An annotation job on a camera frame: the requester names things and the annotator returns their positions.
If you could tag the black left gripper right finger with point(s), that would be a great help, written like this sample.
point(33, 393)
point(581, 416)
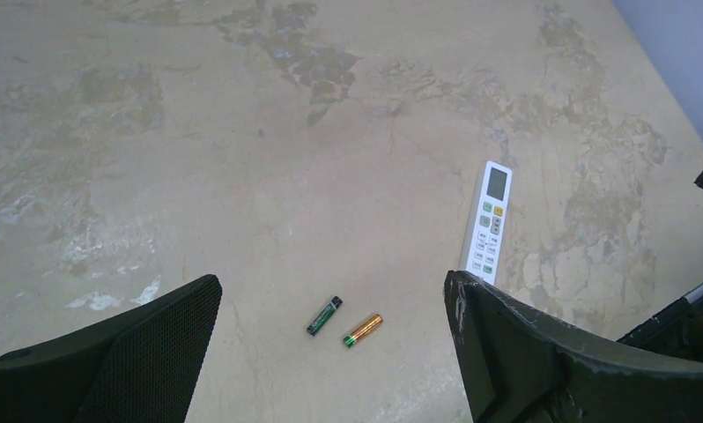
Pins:
point(519, 364)

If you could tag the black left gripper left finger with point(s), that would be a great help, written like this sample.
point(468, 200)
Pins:
point(139, 366)

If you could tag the white remote control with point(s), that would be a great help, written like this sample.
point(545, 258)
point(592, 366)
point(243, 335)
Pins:
point(486, 224)

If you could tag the gold green AAA battery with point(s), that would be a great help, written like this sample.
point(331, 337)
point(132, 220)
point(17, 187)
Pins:
point(362, 330)

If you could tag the green black AAA battery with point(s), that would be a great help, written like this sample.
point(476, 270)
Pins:
point(324, 315)

